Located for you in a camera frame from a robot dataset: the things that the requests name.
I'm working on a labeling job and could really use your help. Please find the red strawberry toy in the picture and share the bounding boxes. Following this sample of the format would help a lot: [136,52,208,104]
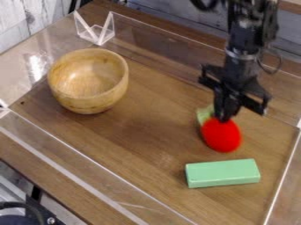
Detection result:
[196,106,242,153]

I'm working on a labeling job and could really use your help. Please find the green rectangular block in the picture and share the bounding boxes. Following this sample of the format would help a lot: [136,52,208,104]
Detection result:
[184,159,260,188]

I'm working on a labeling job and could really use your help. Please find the wooden bowl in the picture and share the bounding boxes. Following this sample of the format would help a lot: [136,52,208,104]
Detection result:
[46,48,129,114]

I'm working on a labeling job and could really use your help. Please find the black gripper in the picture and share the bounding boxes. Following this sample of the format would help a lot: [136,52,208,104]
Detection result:
[199,47,271,120]

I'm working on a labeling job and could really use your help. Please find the black clamp under table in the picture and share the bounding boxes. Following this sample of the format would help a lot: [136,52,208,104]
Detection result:
[0,186,65,225]

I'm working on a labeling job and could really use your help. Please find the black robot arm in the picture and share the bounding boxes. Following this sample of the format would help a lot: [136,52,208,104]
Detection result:
[189,0,278,122]

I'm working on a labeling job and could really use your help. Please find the clear acrylic corner bracket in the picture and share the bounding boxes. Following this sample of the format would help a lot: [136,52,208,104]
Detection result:
[72,11,114,46]

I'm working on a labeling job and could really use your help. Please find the clear acrylic tray wall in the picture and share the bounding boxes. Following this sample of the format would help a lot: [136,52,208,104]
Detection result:
[0,16,301,225]

